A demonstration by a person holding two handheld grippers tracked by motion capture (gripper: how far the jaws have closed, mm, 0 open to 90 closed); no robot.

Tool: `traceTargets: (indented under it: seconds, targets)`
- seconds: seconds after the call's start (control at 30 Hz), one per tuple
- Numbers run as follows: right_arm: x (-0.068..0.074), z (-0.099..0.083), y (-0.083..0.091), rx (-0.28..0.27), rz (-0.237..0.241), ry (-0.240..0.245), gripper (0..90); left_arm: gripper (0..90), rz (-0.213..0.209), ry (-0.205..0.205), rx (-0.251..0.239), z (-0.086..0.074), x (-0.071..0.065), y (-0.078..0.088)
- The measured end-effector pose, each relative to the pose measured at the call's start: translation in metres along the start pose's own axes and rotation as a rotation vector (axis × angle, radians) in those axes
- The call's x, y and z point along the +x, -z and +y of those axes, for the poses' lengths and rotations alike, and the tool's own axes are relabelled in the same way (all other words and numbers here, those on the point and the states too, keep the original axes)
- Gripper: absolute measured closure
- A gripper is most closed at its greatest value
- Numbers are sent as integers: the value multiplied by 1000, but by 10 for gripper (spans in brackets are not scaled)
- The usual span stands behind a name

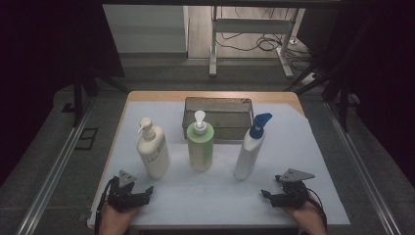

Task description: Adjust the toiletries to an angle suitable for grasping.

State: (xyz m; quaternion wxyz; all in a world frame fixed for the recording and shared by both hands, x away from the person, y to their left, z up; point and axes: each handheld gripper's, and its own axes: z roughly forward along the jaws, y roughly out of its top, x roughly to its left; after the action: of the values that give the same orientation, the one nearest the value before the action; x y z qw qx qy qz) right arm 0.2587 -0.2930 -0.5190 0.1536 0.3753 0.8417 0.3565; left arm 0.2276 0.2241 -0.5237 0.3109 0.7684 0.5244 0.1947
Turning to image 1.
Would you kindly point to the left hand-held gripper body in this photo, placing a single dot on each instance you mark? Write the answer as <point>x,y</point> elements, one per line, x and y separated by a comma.
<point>122,197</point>

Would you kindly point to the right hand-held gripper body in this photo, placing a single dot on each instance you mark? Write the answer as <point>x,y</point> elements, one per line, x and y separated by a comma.
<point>292,197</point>

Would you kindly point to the cream pump bottle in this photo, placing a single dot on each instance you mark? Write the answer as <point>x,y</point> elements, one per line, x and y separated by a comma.
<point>153,153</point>

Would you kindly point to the white bottle with blue pump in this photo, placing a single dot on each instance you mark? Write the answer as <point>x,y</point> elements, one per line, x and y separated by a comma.
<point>249,153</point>

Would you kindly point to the green pump bottle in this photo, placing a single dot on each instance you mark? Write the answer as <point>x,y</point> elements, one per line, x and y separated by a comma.
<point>200,150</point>

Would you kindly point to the metal mesh basket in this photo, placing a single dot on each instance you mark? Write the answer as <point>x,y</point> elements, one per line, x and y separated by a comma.
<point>228,117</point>

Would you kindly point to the person's right hand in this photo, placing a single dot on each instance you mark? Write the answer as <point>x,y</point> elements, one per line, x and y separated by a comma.
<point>308,218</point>

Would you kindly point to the pale blue table mat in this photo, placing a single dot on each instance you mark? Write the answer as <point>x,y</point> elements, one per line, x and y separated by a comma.
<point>212,202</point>

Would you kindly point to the black metal stand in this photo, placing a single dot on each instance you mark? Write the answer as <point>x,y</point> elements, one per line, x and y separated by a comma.
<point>342,98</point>
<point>78,98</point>

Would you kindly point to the white power strip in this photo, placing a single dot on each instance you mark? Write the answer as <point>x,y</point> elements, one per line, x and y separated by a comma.
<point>309,79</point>

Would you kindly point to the dark curtain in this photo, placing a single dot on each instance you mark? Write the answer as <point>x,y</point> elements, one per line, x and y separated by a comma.
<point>42,65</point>
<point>385,81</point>

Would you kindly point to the white cabinet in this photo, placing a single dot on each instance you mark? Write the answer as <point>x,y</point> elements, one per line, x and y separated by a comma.
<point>147,29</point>

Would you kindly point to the aluminium floor rail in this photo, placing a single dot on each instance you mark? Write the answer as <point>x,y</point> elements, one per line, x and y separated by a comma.
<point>52,179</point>
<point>362,169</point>

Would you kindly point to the white desk frame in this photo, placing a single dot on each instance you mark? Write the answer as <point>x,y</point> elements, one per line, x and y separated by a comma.
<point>251,25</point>

